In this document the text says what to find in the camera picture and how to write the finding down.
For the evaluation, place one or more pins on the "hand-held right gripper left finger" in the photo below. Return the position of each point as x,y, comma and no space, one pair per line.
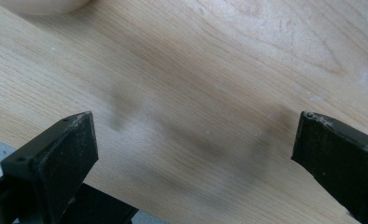
57,161

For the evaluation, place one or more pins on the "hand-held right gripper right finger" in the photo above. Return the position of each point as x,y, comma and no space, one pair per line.
344,161

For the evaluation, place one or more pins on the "pale round object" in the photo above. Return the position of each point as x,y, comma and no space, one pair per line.
42,5

